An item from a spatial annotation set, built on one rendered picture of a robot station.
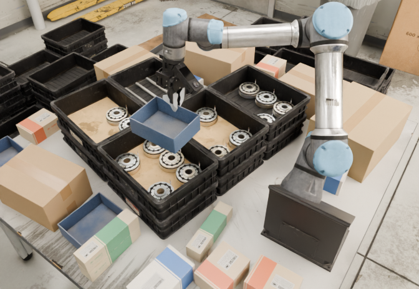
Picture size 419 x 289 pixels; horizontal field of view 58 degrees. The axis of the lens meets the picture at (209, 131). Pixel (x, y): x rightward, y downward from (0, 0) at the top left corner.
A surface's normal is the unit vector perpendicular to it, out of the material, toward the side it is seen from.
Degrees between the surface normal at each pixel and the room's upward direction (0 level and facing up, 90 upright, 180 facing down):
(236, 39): 72
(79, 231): 0
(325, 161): 59
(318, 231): 90
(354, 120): 0
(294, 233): 90
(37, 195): 0
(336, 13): 44
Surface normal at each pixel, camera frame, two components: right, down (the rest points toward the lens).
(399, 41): -0.55, 0.34
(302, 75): 0.00, -0.75
